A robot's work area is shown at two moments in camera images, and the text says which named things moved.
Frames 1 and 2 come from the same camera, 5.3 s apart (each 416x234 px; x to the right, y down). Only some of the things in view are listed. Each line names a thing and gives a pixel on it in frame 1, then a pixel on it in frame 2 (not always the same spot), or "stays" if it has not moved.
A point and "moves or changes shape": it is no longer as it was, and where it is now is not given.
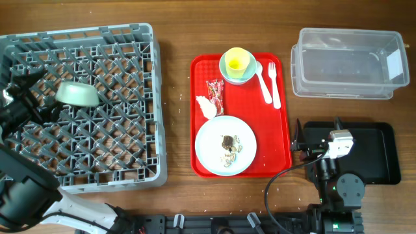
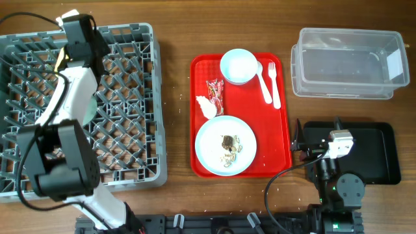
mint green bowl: [77, 93] moves or changes shape
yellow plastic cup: [236, 60] → [60, 58]
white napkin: [208, 109] stays
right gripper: [299, 143] stays
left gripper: [26, 81] → [104, 46]
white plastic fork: [272, 72] stays
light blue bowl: [237, 65] stays
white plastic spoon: [259, 70] stays
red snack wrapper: [215, 90] stays
